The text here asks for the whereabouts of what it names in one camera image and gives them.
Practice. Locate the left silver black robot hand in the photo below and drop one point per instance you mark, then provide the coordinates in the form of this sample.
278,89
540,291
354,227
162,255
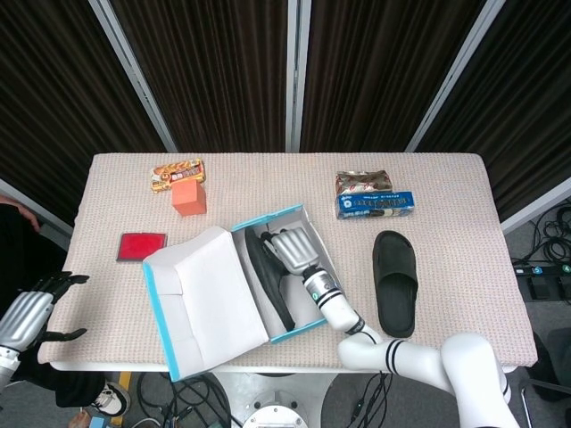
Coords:
22,316

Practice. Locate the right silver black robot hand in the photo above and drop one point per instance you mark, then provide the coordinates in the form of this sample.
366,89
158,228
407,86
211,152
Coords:
296,249

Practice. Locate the black rubber slipper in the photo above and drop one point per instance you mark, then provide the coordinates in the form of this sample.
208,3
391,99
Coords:
267,276
394,312

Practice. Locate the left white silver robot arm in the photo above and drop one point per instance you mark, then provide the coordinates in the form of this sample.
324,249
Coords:
6,363

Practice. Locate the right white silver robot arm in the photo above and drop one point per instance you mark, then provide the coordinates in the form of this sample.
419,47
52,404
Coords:
401,352

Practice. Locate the blue Oreo cookie box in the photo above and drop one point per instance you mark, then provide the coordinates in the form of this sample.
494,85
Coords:
379,203

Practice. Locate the light blue cardboard shoe box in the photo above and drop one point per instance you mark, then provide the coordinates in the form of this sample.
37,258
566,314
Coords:
214,303

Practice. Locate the orange block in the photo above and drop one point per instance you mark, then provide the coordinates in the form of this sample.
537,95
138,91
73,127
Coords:
189,200

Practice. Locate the bystander in black clothes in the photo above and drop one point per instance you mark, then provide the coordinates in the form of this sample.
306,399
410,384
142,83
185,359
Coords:
67,392

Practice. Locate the brown foil snack bag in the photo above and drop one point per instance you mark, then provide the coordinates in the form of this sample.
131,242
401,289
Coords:
363,180

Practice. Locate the white black sneaker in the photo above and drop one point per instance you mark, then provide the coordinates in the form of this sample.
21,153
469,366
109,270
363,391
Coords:
111,401

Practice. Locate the yellow brown snack packet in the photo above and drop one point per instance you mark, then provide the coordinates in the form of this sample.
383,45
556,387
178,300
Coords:
178,171

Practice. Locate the beige woven table cloth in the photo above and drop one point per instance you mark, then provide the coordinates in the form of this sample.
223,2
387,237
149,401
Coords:
446,267

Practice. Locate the dark brown curtain panel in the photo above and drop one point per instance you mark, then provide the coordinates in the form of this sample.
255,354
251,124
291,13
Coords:
53,111
526,111
209,80
379,80

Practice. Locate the grey aluminium frame post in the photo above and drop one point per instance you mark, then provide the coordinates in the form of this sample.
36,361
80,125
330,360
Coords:
298,76
455,76
53,218
535,207
134,76

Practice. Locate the red stamp pad black frame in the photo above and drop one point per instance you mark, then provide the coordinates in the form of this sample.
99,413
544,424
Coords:
142,246

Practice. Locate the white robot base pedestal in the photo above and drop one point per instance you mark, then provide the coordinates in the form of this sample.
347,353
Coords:
274,412

